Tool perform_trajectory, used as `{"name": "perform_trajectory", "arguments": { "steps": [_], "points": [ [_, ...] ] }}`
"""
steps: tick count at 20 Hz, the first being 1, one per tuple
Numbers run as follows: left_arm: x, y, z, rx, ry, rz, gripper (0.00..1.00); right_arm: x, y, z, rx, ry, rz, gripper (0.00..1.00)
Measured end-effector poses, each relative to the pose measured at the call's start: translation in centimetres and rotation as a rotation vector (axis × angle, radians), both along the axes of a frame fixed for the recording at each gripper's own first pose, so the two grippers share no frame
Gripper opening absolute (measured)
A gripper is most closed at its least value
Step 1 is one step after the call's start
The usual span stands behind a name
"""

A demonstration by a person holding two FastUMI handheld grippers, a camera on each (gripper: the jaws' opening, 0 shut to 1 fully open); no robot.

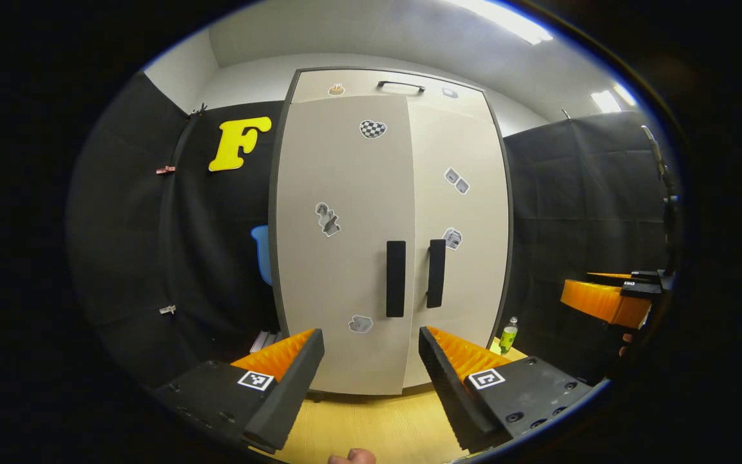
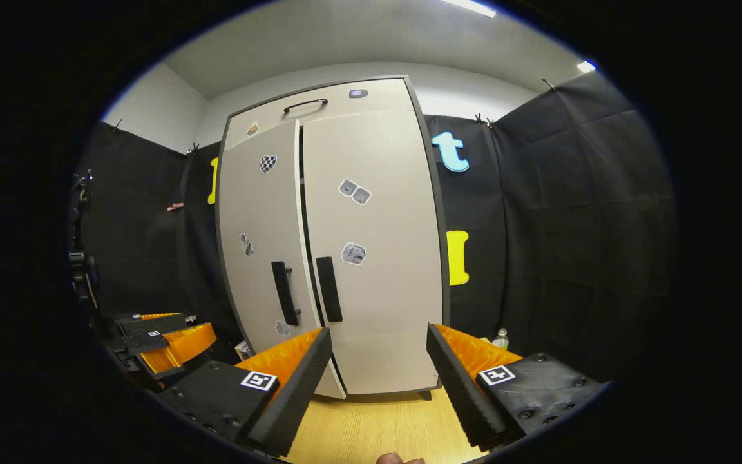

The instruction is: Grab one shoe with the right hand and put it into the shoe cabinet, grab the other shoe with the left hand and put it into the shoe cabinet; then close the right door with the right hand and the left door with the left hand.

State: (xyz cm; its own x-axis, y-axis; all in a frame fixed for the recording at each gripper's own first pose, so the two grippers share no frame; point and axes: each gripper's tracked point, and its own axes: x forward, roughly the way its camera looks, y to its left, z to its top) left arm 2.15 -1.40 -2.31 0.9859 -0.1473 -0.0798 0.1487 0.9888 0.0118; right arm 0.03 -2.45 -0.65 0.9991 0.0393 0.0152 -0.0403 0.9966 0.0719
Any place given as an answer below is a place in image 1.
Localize grey cabinet door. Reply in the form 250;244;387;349
403;99;511;390
274;94;417;396

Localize grey cabinet drawer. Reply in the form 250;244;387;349
290;68;491;108

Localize black door handle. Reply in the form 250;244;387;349
385;240;407;319
425;238;447;309

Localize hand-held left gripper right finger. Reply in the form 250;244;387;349
417;325;595;454

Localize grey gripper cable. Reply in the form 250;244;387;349
641;124;676;202

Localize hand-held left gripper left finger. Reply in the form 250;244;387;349
152;327;326;454

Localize grey shoe cabinet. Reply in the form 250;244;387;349
268;67;514;396

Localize small ceiling light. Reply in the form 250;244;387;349
591;90;623;114

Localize long ceiling light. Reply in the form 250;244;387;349
447;0;554;45

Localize green drink bottle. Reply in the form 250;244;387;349
498;315;519;356

